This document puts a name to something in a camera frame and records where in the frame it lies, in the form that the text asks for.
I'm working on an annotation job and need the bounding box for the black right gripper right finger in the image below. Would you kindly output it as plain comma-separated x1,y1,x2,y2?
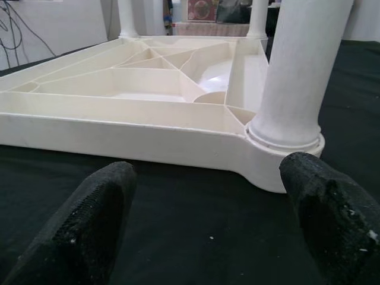
279,152,380,285

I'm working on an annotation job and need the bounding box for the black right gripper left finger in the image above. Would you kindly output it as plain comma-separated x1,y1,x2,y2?
0,161,138,285

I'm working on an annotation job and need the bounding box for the white plastic table leg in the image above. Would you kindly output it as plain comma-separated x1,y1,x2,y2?
246,0,354,155
118,0,140,39
246,0,268,39

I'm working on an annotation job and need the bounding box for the white plastic table top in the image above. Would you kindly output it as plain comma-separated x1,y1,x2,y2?
0,35,326,194

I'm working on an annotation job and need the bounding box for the black table cloth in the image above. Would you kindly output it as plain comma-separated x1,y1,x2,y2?
0,38,380,285

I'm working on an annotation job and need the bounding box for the colourful hanging cloth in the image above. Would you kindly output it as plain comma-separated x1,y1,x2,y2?
162,0,176,29

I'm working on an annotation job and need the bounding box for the beige table cover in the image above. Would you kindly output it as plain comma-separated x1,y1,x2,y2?
175,22,251,37

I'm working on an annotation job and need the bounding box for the red printed box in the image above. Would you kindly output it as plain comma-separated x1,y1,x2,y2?
186,0,218,22

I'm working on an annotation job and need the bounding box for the thin black wall cable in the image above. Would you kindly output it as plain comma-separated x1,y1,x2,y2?
22,14,57,57

